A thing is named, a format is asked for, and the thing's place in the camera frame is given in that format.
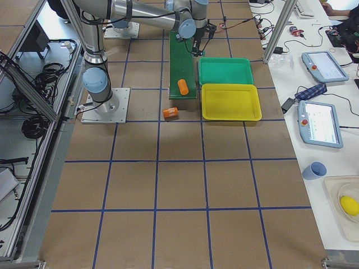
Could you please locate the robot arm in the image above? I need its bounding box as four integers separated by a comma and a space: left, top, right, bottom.
80, 10, 118, 114
75, 1, 211, 56

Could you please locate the teach pendant far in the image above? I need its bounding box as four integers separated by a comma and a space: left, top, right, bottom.
301, 51, 349, 83

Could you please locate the blue plaid pouch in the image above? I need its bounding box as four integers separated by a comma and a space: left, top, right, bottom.
294, 84, 327, 101

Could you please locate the aluminium frame post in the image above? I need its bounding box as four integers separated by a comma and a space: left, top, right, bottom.
263, 0, 296, 63

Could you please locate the plain orange cylinder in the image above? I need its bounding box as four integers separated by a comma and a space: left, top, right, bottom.
177, 79, 189, 96

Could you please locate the blue plastic cup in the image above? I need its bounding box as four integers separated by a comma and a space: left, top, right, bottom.
302, 161, 327, 180

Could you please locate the white tray with bowl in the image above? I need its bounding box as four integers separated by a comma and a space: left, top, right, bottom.
323, 175, 358, 243

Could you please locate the yellow lemon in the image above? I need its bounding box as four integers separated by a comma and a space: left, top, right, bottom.
339, 196, 358, 216

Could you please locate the black power adapter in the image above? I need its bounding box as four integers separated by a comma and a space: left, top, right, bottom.
281, 98, 296, 114

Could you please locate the green plastic tray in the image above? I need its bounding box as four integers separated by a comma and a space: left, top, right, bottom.
198, 57, 254, 85

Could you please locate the small motor controller board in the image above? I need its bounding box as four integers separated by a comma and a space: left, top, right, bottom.
219, 23, 226, 30

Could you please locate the teach pendant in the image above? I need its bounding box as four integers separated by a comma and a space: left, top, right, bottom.
301, 51, 349, 83
297, 100, 343, 149

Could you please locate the teach pendant near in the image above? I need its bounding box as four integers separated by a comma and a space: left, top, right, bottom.
297, 100, 343, 149

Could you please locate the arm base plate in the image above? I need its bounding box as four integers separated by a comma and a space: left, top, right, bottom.
81, 88, 131, 124
104, 22, 140, 39

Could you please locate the yellow plastic tray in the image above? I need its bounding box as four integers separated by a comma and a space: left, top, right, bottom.
201, 84, 262, 121

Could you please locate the red black controller wire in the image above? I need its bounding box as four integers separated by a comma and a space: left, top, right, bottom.
209, 17, 260, 34

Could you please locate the orange cylinder with 4680 print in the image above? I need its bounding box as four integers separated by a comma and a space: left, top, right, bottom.
163, 107, 178, 119

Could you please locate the green conveyor belt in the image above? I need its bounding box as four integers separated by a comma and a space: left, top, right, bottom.
169, 32, 197, 100

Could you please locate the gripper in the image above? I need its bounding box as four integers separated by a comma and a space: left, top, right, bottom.
191, 26, 209, 56

